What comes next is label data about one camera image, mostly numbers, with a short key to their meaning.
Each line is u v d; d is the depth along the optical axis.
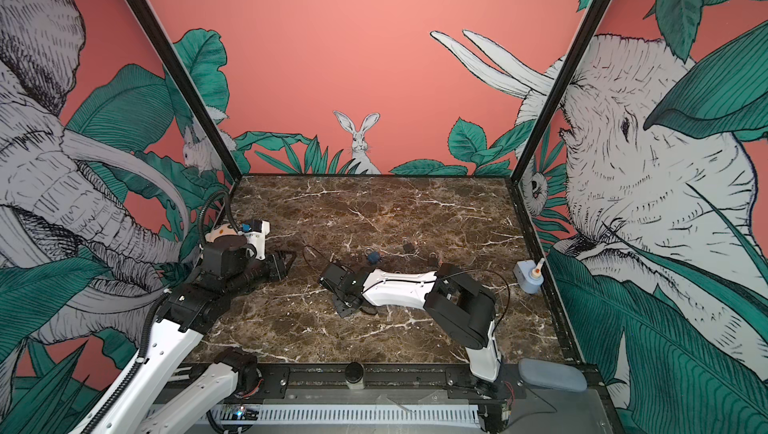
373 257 0.97
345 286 0.66
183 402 0.53
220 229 0.93
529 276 0.88
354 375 0.66
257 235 0.65
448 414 0.70
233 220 0.61
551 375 0.76
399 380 0.76
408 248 1.01
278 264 0.63
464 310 0.47
